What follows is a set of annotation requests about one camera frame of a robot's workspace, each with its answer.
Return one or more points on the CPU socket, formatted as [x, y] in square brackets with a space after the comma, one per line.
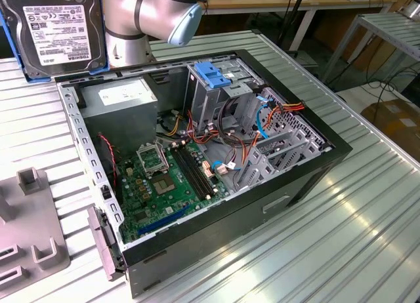
[163, 185]

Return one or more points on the black open PC case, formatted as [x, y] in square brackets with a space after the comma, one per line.
[213, 237]

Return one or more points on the hard disk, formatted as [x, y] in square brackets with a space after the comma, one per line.
[55, 31]

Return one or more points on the orange board connector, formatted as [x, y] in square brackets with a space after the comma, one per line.
[207, 170]

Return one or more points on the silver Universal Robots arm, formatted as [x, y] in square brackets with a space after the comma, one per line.
[124, 21]

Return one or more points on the metal optical drive cage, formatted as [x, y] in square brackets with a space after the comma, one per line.
[203, 103]

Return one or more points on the metal disk bay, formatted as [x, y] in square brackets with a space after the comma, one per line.
[259, 173]

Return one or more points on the wooden desk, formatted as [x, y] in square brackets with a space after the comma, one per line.
[256, 3]

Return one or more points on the black RAM slot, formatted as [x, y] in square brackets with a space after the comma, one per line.
[193, 172]
[197, 171]
[188, 174]
[201, 169]

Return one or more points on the grey parts rack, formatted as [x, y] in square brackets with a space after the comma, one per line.
[33, 224]

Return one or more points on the black tripod pole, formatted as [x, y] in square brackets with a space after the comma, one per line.
[295, 14]

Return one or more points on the blue plastic drive latch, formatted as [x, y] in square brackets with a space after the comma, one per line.
[210, 75]

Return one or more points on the grey power supply unit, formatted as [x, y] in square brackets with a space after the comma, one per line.
[121, 119]

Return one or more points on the brown cardboard box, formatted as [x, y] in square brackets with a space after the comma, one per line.
[397, 119]

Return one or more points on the blue expansion slot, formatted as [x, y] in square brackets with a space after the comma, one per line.
[164, 221]

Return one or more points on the metal slat side table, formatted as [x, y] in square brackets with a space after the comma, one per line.
[393, 27]

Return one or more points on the green motherboard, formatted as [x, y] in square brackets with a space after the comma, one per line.
[164, 204]

